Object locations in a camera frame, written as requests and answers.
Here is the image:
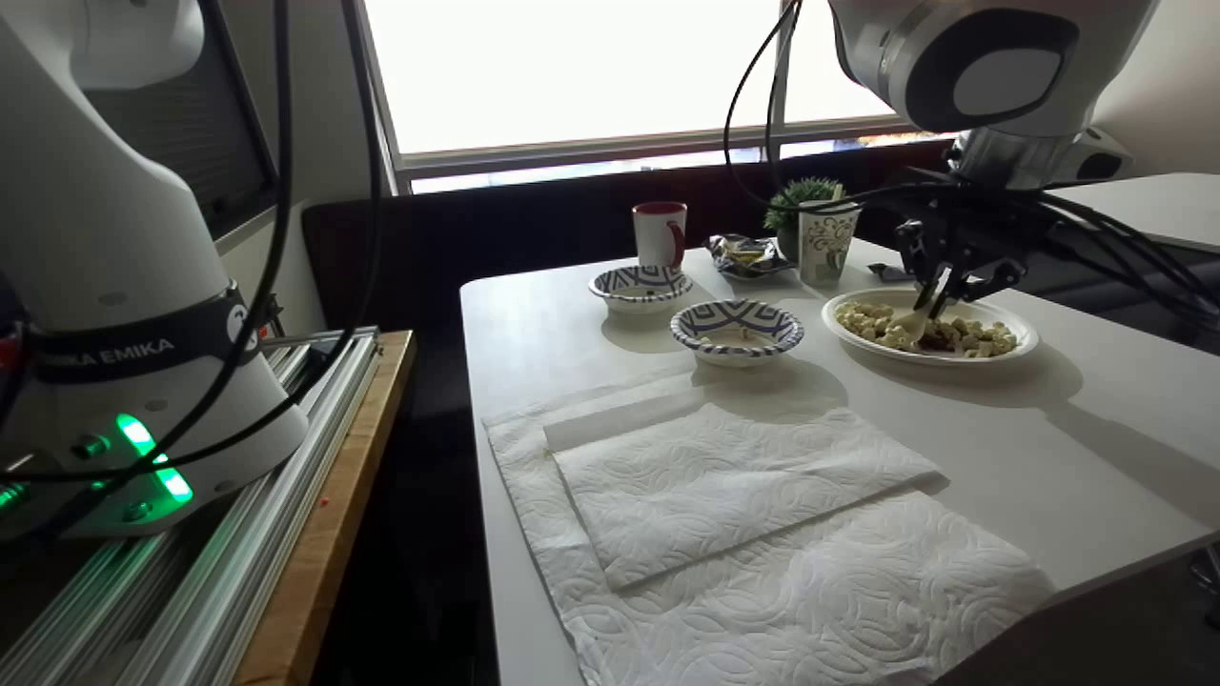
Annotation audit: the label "small folded paper towel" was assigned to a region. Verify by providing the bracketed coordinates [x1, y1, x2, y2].
[545, 392, 940, 587]

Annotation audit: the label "small green potted plant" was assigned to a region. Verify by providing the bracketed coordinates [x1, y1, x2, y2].
[761, 174, 846, 262]

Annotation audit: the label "black snack packet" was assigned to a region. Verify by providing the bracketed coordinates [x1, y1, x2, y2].
[707, 231, 783, 282]

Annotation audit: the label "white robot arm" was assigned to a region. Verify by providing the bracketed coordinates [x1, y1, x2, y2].
[0, 0, 309, 543]

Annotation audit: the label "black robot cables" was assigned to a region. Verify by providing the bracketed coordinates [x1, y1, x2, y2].
[0, 0, 393, 488]

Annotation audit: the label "large white paper towel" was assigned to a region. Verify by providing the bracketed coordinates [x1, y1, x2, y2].
[484, 375, 1051, 686]

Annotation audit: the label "blue patterned bowl with popcorn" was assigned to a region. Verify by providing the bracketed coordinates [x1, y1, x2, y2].
[670, 296, 805, 366]

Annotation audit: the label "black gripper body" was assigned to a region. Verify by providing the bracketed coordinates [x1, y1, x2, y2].
[888, 184, 1051, 319]

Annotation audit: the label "white ceramic cup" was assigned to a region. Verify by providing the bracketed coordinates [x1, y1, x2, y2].
[797, 202, 858, 287]

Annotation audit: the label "metal rail base frame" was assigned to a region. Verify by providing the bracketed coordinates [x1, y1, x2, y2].
[0, 328, 399, 686]

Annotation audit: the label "red mug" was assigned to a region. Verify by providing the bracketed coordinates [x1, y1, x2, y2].
[634, 202, 688, 268]

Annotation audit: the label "blue patterned empty bowl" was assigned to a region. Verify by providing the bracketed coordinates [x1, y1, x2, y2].
[591, 268, 694, 312]

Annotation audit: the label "white plate with popcorn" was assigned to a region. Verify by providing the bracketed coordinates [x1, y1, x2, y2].
[821, 287, 1038, 366]

